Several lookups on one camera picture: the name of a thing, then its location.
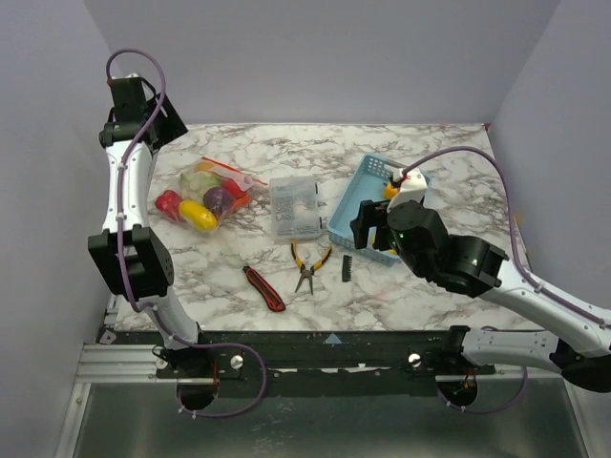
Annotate clear zip top bag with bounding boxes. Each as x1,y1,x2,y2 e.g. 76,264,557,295
178,157,268,232

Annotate red bell pepper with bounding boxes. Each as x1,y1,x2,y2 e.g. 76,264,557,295
155,189,184,222

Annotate yellow handled pliers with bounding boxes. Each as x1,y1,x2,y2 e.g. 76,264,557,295
290,239,332,294

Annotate orange yellow bell pepper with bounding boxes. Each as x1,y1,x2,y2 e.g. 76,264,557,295
383,182,399,200

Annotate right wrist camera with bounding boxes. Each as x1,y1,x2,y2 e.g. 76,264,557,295
387,167,428,212

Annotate brown potato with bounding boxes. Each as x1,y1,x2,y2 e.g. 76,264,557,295
196,161,215,172

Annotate clear plastic screw box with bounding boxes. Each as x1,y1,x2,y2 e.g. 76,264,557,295
268,176,321,241

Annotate red apple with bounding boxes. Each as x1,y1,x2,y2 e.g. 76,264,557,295
221,178,247,199

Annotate yellow lemon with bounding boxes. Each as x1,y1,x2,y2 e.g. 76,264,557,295
372,227,397,255

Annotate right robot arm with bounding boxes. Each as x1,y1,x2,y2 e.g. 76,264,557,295
350,200,610,393

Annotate black bit holder strip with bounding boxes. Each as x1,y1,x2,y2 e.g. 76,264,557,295
342,255,352,282

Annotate orange carrot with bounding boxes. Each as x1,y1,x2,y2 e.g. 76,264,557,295
231,195,251,211

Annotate light blue plastic basket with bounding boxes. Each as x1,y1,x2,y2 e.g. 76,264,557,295
327,154,404,266

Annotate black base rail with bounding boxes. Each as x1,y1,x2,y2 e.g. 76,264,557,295
154,326,495,399

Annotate red black utility knife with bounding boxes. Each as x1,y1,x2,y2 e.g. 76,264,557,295
242,265,285,313

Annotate purple onion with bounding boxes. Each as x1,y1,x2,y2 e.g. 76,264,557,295
202,186,234,219

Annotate white cauliflower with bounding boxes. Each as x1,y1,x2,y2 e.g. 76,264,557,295
179,171,221,200

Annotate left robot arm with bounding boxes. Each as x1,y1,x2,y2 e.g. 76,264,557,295
88,73,212,377

